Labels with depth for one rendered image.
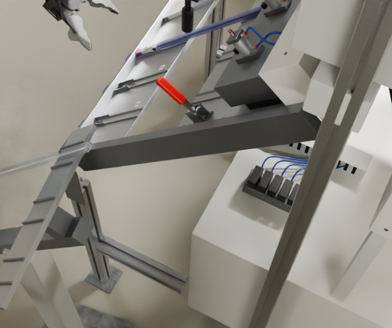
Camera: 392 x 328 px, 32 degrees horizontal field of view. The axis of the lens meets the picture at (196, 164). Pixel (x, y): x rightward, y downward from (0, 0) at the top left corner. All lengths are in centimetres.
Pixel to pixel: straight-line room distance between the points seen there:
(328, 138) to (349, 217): 70
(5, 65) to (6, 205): 57
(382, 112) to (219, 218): 51
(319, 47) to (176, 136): 44
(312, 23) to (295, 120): 23
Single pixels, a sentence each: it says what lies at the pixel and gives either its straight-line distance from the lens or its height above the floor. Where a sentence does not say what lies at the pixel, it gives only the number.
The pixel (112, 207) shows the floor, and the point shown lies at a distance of 229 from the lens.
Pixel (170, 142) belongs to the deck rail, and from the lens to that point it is 124.
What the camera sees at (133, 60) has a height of 73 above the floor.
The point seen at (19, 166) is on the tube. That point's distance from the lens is 131.
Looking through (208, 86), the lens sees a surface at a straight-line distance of 129.
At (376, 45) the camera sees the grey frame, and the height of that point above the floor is 148.
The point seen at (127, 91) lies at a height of 76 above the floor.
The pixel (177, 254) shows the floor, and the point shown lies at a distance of 221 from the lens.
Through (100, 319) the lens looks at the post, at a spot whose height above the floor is 1.
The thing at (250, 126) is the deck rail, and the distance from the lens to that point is 108.
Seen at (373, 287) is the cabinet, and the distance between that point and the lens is 158.
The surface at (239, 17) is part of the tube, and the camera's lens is 141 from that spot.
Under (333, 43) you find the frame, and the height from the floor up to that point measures 143.
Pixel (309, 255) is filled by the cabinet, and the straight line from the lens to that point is 158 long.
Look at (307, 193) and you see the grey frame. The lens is 110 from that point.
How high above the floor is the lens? 207
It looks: 62 degrees down
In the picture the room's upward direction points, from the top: 3 degrees clockwise
